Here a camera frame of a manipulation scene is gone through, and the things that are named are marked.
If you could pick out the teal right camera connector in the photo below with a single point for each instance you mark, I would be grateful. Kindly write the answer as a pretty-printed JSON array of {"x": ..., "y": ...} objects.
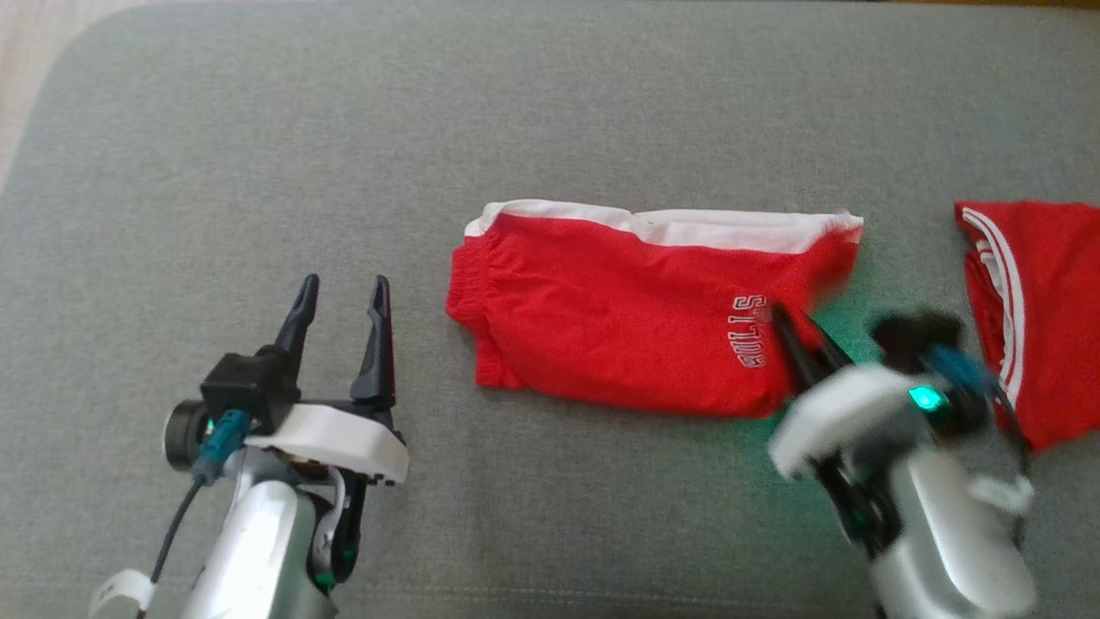
[{"x": 958, "y": 370}]

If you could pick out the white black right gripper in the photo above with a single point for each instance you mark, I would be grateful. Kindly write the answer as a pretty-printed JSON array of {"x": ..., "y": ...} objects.
[{"x": 842, "y": 413}]

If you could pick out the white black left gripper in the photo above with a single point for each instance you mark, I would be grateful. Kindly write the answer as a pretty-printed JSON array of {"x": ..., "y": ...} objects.
[{"x": 344, "y": 438}]

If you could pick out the teal left camera connector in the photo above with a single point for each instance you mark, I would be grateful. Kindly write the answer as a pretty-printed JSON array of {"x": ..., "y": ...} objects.
[{"x": 219, "y": 443}]

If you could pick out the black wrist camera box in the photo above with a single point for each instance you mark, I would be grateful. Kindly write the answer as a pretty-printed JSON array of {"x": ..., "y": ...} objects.
[
  {"x": 245, "y": 383},
  {"x": 911, "y": 340}
]

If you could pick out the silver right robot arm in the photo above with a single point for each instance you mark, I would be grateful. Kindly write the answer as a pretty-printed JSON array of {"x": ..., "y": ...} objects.
[{"x": 954, "y": 550}]

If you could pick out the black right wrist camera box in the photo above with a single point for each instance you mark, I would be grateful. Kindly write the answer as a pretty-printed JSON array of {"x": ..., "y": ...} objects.
[{"x": 911, "y": 340}]

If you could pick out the teal camera connector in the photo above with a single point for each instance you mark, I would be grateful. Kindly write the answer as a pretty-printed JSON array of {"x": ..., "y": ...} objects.
[
  {"x": 958, "y": 370},
  {"x": 219, "y": 443}
]

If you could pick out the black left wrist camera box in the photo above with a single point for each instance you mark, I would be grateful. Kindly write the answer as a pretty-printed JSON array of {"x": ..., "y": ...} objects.
[{"x": 245, "y": 383}]

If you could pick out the red basketball jersey number 23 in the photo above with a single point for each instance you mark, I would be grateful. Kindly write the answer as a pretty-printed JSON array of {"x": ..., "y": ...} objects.
[{"x": 1057, "y": 344}]

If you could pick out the large grey sofa seat cushion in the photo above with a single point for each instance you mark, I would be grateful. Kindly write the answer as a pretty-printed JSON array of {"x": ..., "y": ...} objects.
[{"x": 559, "y": 103}]

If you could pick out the red shorts with white band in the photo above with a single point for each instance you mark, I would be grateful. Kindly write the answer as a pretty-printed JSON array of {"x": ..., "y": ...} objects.
[{"x": 619, "y": 318}]

